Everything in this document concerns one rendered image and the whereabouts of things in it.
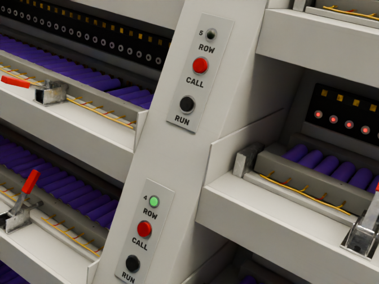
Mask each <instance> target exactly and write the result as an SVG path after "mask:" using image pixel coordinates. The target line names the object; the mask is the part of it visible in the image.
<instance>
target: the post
mask: <svg viewBox="0 0 379 284"><path fill-rule="evenodd" d="M266 3H267V0H185V2H184V5H183V8H182V12H181V14H180V17H179V21H178V24H177V27H176V30H175V33H174V36H173V39H172V42H171V45H170V48H169V51H168V54H167V57H166V60H165V64H164V67H163V69H162V72H161V75H160V79H159V81H158V84H157V87H156V91H155V94H154V96H153V99H152V103H151V106H150V109H149V112H148V115H147V118H146V121H145V124H144V127H143V130H142V133H141V136H140V139H139V142H138V146H137V148H136V151H135V154H134V158H133V161H132V163H131V166H130V169H129V173H128V175H127V178H126V182H125V185H124V188H123V191H122V194H121V197H120V200H119V203H118V206H117V209H116V212H115V215H114V218H113V221H112V225H111V228H110V230H109V233H108V237H107V240H106V242H105V245H104V248H103V252H102V255H101V257H100V260H99V264H98V267H97V270H96V273H95V276H94V279H93V282H92V284H128V283H126V282H125V281H123V280H122V279H120V278H119V277H117V276H116V275H114V273H115V270H116V267H117V264H118V261H119V258H120V255H121V252H122V249H123V246H124V243H125V240H126V237H127V234H128V231H129V229H130V226H131V222H132V220H133V217H134V214H135V210H136V207H137V205H138V202H139V199H140V195H141V193H142V190H143V187H144V183H145V181H146V178H149V179H151V180H153V181H154V182H156V183H158V184H160V185H162V186H164V187H166V188H168V189H170V190H172V191H174V192H175V195H174V198H173V200H172V203H171V206H170V209H169V212H168V215H167V217H166V220H165V224H164V226H163V229H162V232H161V235H160V238H159V240H158V243H157V246H156V249H155V252H154V254H153V258H152V261H151V264H150V266H149V269H148V272H147V275H146V278H145V280H144V283H143V284H181V283H183V282H184V281H185V280H186V279H187V278H188V277H189V276H190V275H191V274H192V273H194V272H195V271H196V270H197V269H198V268H199V267H201V266H202V265H203V263H205V262H206V261H207V260H208V259H209V258H210V257H212V256H213V255H214V254H215V253H216V252H217V251H218V250H219V249H220V248H221V247H223V246H224V245H225V244H226V243H227V242H228V241H229V240H230V239H228V238H226V237H224V236H222V235H220V234H218V233H216V232H215V231H213V230H211V229H209V228H207V227H205V226H203V225H201V224H199V223H198V222H196V221H195V219H196V214H197V208H198V205H199V199H200V194H201V188H202V183H203V179H204V174H205V169H206V163H207V160H208V154H209V149H210V144H211V143H213V142H215V141H217V140H219V139H221V138H223V137H225V136H227V135H229V134H231V133H233V132H235V131H237V130H239V129H241V128H243V127H245V126H247V125H249V124H251V123H253V122H255V121H257V120H259V119H261V118H263V117H266V116H268V115H270V114H272V113H274V112H276V111H278V110H280V109H282V108H285V110H284V114H283V117H282V120H281V125H280V128H279V133H278V135H277V139H276V142H278V141H279V138H280V135H281V132H282V130H283V127H284V125H285V121H286V120H287V116H288V114H289V111H290V109H291V106H292V104H293V100H294V98H295V95H296V93H297V90H298V87H299V84H300V82H301V79H302V77H303V74H304V72H305V69H306V68H305V67H302V66H299V65H295V64H291V63H287V62H285V61H281V60H278V59H274V58H271V57H267V56H263V55H260V54H256V48H257V43H258V38H259V34H260V31H261V26H262V21H263V16H264V13H265V9H266ZM202 12H203V13H206V14H210V15H214V16H219V17H223V18H226V19H230V20H234V21H235V22H234V25H233V28H232V30H231V34H230V37H229V39H228V42H227V45H226V48H225V51H224V54H223V56H222V59H221V63H220V65H219V68H218V71H217V74H216V76H215V80H214V82H213V85H212V88H211V91H210V94H209V97H208V100H207V102H206V106H205V108H204V111H203V114H202V117H201V120H200V123H199V126H198V128H197V131H196V132H193V131H190V130H188V129H186V128H183V127H180V126H178V125H176V124H173V123H171V122H169V121H166V118H167V116H168V112H169V109H170V106H171V103H172V101H173V97H174V94H175V91H176V89H177V85H178V82H179V79H180V76H181V74H182V70H183V68H184V65H185V62H186V59H187V56H188V53H189V50H190V47H191V44H192V41H193V38H194V35H195V32H196V29H197V26H198V23H199V20H200V17H201V14H202Z"/></svg>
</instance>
